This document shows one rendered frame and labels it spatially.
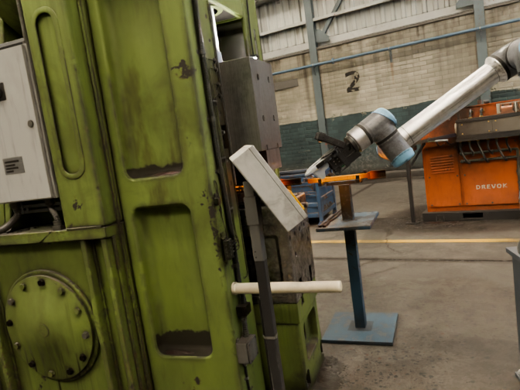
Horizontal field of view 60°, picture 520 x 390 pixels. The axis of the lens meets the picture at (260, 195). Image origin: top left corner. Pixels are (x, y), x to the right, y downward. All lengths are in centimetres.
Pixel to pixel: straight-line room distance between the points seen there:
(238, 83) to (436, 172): 383
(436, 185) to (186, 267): 400
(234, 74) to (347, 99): 804
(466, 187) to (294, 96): 579
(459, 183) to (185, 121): 413
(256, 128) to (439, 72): 780
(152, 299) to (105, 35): 113
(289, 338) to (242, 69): 122
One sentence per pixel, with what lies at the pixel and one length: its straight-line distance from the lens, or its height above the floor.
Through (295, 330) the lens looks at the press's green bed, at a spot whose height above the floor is 34.
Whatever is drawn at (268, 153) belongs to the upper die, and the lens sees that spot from 201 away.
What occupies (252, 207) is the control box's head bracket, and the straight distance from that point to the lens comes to 152.
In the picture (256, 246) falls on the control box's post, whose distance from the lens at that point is 155.
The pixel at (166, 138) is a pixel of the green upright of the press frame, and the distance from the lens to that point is 189.
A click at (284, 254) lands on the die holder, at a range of 201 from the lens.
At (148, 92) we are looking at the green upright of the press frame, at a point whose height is 147.
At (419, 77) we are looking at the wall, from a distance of 961.
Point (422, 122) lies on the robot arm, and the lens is 186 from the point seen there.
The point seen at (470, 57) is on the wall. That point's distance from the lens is 951.
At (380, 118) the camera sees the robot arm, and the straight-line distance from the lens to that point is 169.
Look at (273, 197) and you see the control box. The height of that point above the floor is 103.
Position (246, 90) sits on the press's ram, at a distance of 196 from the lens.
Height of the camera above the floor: 121
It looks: 7 degrees down
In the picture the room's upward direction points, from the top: 8 degrees counter-clockwise
